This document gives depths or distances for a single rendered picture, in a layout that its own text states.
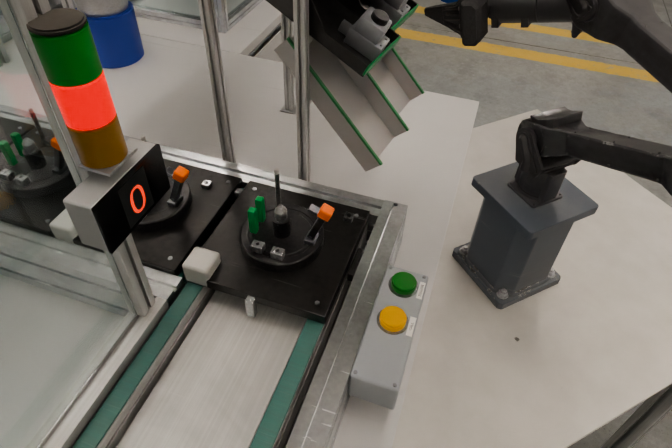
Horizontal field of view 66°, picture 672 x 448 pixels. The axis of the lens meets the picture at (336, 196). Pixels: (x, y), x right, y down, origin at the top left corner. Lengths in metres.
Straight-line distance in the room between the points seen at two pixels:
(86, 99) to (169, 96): 0.94
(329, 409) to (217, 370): 0.19
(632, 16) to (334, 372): 0.58
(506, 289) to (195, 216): 0.57
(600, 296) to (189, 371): 0.73
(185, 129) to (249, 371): 0.72
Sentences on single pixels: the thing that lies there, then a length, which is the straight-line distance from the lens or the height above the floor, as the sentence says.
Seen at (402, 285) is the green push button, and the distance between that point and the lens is 0.82.
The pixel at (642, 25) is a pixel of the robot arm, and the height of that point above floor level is 1.37.
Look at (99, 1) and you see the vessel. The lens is 1.59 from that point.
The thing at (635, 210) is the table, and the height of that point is 0.86.
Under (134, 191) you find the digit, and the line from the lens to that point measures 0.63.
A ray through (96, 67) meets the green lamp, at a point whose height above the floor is 1.37.
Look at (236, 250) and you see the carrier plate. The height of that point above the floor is 0.97.
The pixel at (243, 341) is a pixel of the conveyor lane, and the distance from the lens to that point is 0.83.
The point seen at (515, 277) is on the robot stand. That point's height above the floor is 0.92.
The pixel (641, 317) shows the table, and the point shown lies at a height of 0.86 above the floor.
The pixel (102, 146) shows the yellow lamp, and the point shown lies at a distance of 0.59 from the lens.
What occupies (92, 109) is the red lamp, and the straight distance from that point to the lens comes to 0.56.
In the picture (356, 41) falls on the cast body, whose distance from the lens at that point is 0.90.
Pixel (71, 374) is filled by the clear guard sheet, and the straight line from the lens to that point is 0.77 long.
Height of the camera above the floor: 1.62
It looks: 43 degrees down
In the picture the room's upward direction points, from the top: 2 degrees clockwise
